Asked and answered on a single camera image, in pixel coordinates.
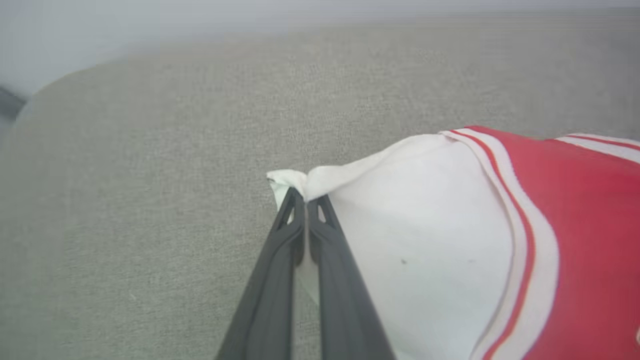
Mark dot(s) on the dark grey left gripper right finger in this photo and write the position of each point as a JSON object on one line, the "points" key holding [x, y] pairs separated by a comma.
{"points": [[345, 310]]}

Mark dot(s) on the grey fabric sofa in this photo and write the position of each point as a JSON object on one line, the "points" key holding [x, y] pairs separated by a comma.
{"points": [[150, 200]]}

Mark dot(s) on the red and white garment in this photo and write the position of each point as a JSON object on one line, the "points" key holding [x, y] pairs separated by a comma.
{"points": [[425, 225]]}

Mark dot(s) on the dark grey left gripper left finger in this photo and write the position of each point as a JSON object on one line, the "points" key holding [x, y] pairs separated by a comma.
{"points": [[265, 310]]}

